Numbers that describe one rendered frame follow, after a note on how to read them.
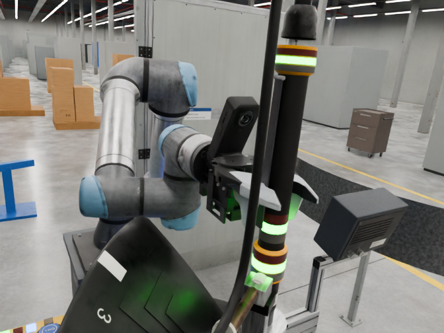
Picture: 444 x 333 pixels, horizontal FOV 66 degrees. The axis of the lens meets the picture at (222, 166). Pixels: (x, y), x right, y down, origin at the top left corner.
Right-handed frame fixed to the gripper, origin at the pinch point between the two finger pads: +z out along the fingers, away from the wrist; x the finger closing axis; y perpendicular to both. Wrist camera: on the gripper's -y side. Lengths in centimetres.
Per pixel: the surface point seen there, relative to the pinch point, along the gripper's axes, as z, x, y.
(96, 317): 0.5, 21.5, 8.7
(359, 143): -419, -557, 123
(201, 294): -4.9, 8.1, 14.3
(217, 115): -182, -92, 22
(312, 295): -39, -52, 57
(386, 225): -33, -75, 34
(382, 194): -39, -78, 25
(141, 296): -2.3, 16.6, 10.1
